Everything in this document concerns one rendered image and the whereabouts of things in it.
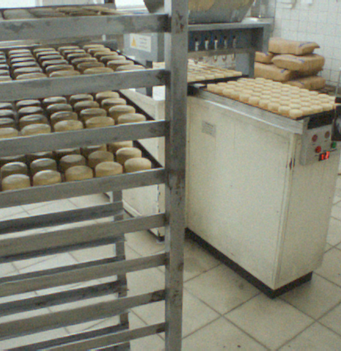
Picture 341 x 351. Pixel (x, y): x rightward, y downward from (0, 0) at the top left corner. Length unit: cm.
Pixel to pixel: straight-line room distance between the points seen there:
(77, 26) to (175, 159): 28
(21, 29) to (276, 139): 135
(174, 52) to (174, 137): 14
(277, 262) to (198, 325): 44
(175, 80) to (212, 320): 149
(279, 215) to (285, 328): 50
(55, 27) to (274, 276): 164
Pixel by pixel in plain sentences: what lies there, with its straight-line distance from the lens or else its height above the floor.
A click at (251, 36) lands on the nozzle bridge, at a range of 262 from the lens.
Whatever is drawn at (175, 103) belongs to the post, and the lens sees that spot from 76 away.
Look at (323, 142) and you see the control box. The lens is 192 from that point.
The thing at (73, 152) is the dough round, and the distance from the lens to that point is 94.
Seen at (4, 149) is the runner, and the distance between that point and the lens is 75.
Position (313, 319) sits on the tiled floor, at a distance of 218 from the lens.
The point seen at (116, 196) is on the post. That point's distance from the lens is 130.
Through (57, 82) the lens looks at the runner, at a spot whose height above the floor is 124.
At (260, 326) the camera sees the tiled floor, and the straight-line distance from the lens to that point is 209.
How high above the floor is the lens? 139
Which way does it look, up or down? 24 degrees down
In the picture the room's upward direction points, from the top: straight up
